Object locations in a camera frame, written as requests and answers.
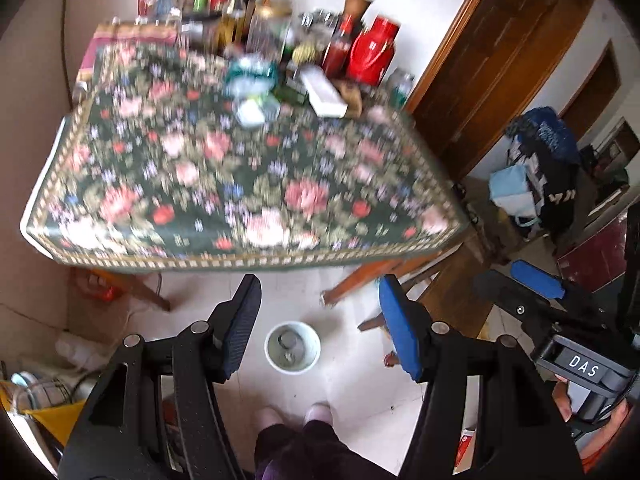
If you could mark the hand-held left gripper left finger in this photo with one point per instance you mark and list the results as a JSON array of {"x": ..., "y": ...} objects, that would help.
[{"x": 240, "y": 330}]

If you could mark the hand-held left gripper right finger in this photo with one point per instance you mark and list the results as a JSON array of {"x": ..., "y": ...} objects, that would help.
[{"x": 400, "y": 330}]

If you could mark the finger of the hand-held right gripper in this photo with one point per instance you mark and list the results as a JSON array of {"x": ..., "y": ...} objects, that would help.
[
  {"x": 540, "y": 280},
  {"x": 505, "y": 295}
]

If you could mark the white round bin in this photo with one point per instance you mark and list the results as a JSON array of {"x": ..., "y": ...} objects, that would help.
[{"x": 292, "y": 347}]

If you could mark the white plastic container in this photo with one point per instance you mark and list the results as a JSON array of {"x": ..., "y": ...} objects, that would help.
[{"x": 255, "y": 110}]

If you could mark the brown paper wrapper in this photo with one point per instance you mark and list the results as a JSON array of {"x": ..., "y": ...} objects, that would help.
[{"x": 352, "y": 95}]

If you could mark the white cardboard box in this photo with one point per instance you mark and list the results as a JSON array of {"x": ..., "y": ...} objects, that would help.
[{"x": 325, "y": 92}]

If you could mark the person's right hand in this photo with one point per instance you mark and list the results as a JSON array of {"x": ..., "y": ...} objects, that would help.
[{"x": 565, "y": 402}]

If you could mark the wooden stool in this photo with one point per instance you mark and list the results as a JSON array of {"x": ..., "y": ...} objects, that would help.
[{"x": 450, "y": 292}]

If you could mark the dark red cabinet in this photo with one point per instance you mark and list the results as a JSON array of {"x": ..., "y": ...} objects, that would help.
[{"x": 595, "y": 255}]

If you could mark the black garment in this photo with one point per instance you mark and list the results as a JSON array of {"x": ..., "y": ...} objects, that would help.
[{"x": 557, "y": 195}]

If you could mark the pink slipper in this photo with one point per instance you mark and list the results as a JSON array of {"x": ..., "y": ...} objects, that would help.
[
  {"x": 317, "y": 412},
  {"x": 267, "y": 417}
]

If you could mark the light blue bag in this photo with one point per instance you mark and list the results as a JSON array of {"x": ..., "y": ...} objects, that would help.
[{"x": 510, "y": 190}]

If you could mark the person's dark trousers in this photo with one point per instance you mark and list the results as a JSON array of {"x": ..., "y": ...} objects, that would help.
[{"x": 300, "y": 452}]

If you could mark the floral tablecloth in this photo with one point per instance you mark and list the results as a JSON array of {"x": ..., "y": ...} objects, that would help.
[{"x": 240, "y": 170}]

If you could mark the white plastic jug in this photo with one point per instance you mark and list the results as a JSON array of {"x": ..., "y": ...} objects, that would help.
[{"x": 80, "y": 352}]

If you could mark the yellow bag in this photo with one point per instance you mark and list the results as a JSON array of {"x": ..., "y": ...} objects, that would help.
[{"x": 50, "y": 415}]

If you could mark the wooden door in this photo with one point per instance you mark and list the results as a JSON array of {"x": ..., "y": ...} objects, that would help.
[{"x": 500, "y": 55}]

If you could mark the clear plastic water bottle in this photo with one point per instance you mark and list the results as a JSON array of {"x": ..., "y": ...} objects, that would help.
[{"x": 400, "y": 85}]

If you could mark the red thermos jug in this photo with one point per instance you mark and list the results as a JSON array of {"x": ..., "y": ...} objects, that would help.
[{"x": 372, "y": 52}]

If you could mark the red sauce bottle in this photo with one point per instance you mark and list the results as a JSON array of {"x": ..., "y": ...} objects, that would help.
[{"x": 337, "y": 50}]

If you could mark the glass jar with gold lid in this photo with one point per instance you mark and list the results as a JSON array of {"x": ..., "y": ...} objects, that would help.
[{"x": 267, "y": 30}]

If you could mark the pink patterned cloth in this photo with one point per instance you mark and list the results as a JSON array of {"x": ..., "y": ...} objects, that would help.
[{"x": 130, "y": 40}]

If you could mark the brown vase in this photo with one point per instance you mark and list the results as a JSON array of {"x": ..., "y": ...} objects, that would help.
[{"x": 356, "y": 7}]

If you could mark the dark wine bottle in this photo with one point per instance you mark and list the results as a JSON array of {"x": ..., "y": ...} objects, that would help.
[{"x": 237, "y": 5}]

